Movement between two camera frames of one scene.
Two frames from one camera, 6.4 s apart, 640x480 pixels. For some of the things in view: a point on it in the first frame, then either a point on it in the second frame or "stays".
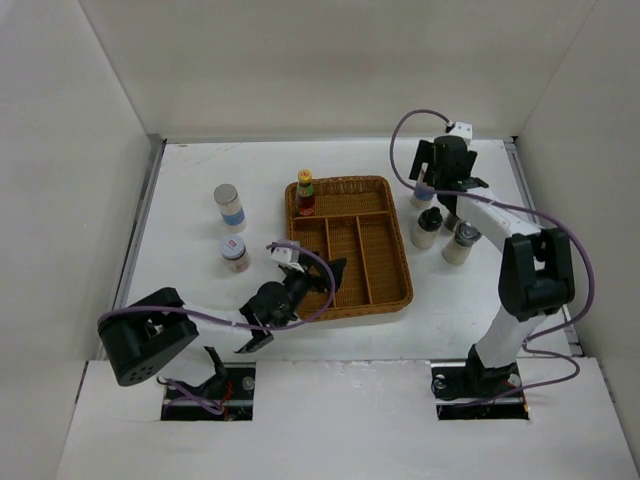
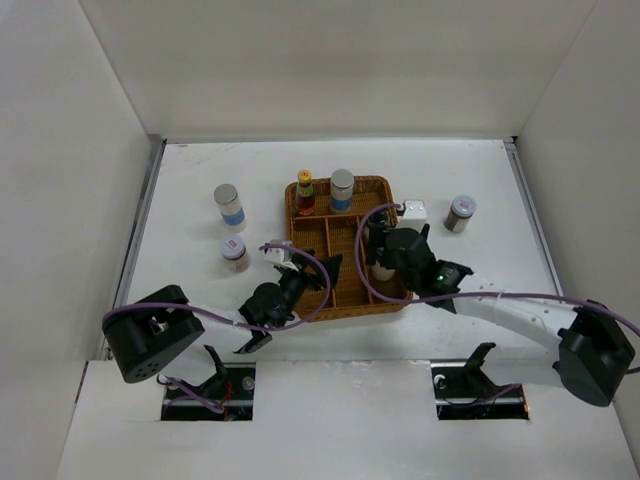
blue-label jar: (231, 207) stays
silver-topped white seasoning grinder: (459, 247) → (381, 273)
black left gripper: (310, 262) stays
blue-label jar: (423, 192) → (340, 191)
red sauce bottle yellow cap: (305, 202) stays
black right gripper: (424, 154) → (378, 238)
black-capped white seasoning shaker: (428, 225) → (376, 218)
